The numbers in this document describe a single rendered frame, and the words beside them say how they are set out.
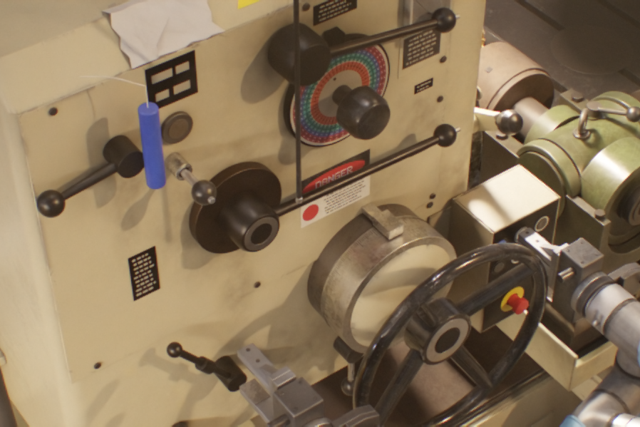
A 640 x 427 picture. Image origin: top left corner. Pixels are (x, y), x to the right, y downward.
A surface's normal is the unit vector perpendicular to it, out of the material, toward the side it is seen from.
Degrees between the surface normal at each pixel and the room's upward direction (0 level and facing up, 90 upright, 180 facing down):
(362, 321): 89
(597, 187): 58
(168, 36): 28
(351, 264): 38
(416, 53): 90
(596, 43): 0
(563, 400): 90
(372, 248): 20
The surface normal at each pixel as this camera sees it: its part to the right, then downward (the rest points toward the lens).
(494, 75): -0.33, -0.50
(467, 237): -0.81, 0.40
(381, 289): 0.22, 0.36
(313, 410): 0.58, 0.55
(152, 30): 0.28, -0.04
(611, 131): 0.17, -0.54
